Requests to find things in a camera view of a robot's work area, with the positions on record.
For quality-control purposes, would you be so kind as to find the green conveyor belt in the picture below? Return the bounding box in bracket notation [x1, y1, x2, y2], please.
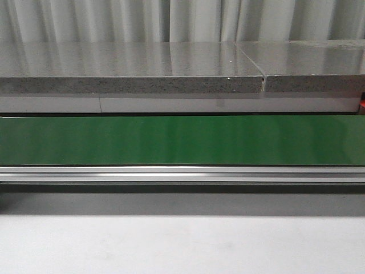
[1, 115, 364, 166]

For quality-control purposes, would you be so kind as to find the grey speckled stone counter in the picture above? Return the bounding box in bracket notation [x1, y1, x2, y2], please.
[0, 39, 365, 114]

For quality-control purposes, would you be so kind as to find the white pleated curtain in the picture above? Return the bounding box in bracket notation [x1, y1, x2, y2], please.
[1, 1, 364, 43]

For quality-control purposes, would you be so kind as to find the red plastic tray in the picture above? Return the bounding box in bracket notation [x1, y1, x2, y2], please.
[358, 93, 365, 115]

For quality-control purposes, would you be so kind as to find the aluminium conveyor side rail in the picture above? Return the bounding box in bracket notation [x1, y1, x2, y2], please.
[1, 165, 364, 186]

